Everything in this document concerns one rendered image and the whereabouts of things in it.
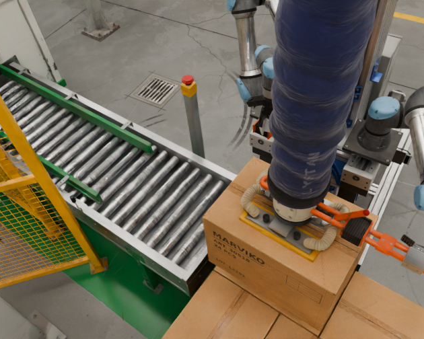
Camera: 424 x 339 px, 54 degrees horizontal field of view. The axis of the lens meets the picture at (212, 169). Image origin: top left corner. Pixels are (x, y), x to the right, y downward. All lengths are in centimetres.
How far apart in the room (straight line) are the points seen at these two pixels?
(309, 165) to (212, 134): 225
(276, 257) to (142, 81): 286
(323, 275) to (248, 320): 60
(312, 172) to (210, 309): 102
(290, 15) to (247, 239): 94
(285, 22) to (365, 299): 152
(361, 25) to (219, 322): 151
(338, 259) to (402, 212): 159
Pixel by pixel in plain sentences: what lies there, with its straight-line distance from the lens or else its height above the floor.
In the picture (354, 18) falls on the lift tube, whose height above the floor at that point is 202.
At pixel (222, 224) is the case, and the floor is 108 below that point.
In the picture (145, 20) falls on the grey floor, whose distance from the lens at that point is 506.
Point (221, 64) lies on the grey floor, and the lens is 424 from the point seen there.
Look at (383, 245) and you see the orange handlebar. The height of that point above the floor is 122.
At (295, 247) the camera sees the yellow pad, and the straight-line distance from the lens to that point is 165.
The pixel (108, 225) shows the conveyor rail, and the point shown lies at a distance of 240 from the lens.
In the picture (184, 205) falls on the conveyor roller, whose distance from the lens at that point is 243.
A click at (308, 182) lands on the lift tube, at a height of 142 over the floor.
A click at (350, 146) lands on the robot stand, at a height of 104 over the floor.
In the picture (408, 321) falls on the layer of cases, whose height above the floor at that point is 54.
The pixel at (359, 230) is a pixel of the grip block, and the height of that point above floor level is 122.
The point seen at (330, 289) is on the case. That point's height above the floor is 108.
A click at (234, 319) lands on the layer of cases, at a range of 211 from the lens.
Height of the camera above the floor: 254
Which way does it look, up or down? 51 degrees down
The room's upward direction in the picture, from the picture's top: 7 degrees counter-clockwise
